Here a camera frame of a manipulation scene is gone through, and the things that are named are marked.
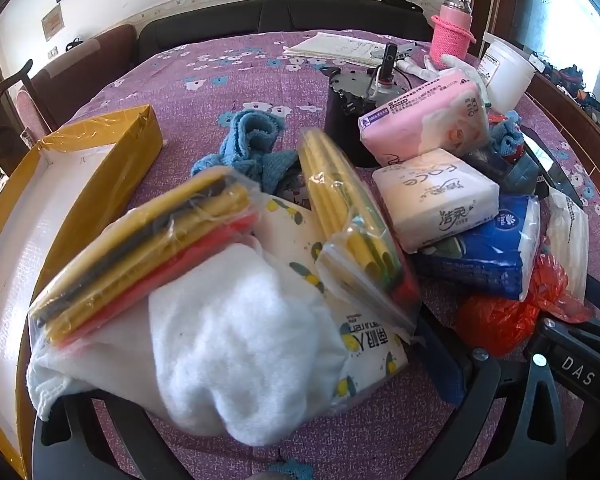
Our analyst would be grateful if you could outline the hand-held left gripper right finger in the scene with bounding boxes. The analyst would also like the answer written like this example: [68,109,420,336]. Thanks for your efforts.
[416,316,581,480]

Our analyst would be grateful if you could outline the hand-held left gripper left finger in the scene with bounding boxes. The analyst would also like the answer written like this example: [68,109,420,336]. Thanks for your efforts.
[32,395,187,480]

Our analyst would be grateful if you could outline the white plastic pack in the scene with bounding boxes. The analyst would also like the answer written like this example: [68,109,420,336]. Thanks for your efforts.
[547,187,591,306]

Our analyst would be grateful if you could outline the blue tissue pack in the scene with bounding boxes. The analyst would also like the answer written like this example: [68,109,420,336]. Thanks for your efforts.
[412,195,542,302]

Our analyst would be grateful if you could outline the white pink tissue pack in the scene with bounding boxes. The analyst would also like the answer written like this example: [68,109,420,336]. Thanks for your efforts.
[372,149,501,254]

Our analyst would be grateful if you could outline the bagged yellow green sponges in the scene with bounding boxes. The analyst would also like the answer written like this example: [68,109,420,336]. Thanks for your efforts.
[297,129,422,345]

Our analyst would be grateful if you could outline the white fluffy cloth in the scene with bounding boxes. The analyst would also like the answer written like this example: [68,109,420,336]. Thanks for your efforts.
[27,244,352,447]

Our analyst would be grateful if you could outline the lemon print tissue pack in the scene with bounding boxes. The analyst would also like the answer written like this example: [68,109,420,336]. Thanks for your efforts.
[254,196,412,411]

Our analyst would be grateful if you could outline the bagged yellow red sponge cloths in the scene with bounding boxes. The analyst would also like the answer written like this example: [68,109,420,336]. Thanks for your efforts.
[30,165,261,349]

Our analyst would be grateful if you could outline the pink rose tissue pack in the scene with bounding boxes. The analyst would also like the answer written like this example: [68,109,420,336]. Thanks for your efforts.
[357,71,489,167]

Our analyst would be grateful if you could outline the yellow cardboard tray box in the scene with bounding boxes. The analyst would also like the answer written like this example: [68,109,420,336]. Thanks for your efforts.
[0,105,164,477]

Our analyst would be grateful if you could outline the blue towel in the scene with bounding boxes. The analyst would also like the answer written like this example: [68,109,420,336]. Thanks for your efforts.
[190,109,302,197]

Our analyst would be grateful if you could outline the black smartphone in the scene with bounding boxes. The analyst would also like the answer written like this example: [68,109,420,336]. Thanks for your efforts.
[522,127,589,206]

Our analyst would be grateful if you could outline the white plastic jar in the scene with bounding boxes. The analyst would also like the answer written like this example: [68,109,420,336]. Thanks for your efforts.
[480,32,536,114]

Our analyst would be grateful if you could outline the black cylinder container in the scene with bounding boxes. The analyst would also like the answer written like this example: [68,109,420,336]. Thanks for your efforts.
[324,44,411,168]

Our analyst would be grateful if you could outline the pink thermos bottle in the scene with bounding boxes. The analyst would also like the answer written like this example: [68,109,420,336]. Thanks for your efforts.
[430,0,477,59]

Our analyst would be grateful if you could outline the wooden cabinet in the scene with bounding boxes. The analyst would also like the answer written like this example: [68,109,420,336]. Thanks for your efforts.
[471,0,531,57]

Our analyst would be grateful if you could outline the purple floral tablecloth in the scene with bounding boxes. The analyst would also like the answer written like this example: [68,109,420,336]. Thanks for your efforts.
[10,29,600,480]

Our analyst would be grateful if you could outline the stack of white papers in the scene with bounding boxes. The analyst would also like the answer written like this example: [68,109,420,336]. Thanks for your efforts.
[282,31,417,67]

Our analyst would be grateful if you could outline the dark wooden chair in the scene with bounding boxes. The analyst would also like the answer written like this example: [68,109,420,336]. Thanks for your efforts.
[0,59,57,211]

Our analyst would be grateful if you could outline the brown armchair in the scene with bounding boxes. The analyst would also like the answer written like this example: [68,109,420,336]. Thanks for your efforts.
[30,24,139,127]

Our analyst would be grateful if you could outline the black sofa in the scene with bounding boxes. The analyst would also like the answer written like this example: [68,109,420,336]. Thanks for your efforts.
[137,0,432,62]

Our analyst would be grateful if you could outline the small wall plaque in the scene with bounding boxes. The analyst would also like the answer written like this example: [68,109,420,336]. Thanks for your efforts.
[41,4,63,41]

